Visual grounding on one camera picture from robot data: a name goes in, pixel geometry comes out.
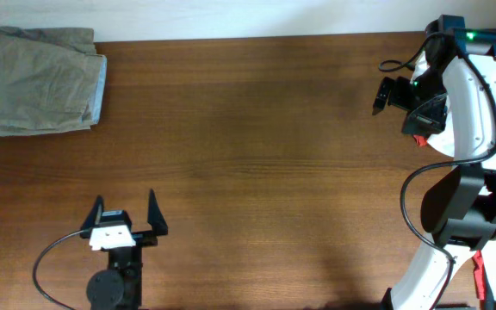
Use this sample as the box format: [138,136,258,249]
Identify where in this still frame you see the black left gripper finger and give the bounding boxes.
[147,189,169,236]
[79,195,104,238]

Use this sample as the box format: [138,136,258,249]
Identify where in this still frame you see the khaki green shorts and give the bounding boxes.
[0,27,107,137]

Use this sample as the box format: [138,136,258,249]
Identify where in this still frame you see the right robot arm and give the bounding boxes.
[373,15,496,310]

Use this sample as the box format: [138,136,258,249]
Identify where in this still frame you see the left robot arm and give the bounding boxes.
[80,190,168,310]

